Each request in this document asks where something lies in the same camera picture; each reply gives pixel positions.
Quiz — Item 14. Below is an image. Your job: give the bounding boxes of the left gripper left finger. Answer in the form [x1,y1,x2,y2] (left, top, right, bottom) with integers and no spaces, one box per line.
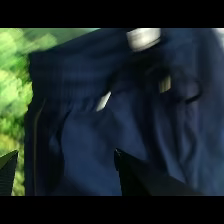
[0,149,20,197]

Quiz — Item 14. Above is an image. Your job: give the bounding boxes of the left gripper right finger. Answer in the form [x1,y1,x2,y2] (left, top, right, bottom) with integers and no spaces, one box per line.
[113,148,205,197]

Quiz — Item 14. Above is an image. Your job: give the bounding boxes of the navy blue track pants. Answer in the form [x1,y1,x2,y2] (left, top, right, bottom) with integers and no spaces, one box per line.
[23,27,224,197]

